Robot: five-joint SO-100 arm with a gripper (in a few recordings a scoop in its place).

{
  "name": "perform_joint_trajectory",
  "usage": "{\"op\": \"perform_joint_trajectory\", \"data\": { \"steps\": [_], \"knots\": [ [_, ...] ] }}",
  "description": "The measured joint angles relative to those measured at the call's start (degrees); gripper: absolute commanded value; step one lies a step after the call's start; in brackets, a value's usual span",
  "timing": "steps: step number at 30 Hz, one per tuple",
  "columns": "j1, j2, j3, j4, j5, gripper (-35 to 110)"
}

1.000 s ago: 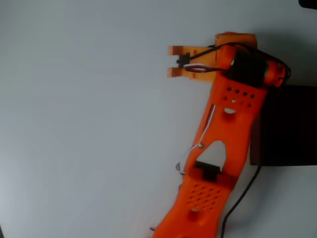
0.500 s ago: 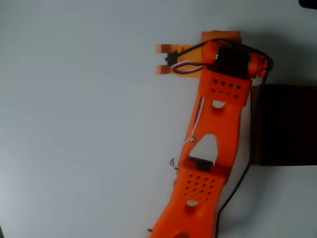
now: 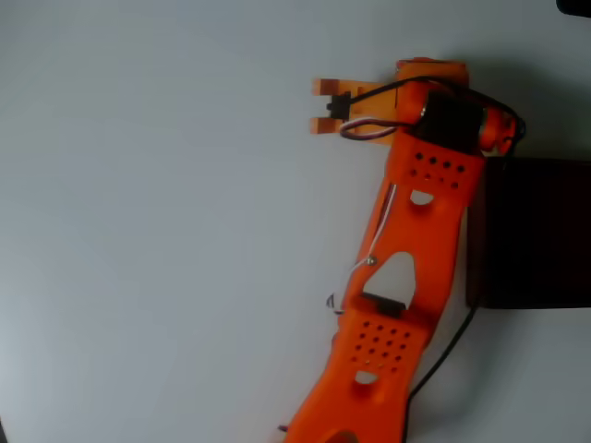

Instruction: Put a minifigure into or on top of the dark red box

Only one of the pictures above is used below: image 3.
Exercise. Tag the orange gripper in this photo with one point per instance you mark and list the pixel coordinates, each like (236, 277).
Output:
(365, 98)

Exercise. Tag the dark red open box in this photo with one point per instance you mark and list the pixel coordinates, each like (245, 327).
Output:
(535, 235)

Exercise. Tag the black object at table edge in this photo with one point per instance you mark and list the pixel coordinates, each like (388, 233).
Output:
(575, 7)

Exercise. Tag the orange camera mount bracket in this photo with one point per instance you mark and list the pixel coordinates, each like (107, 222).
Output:
(369, 104)

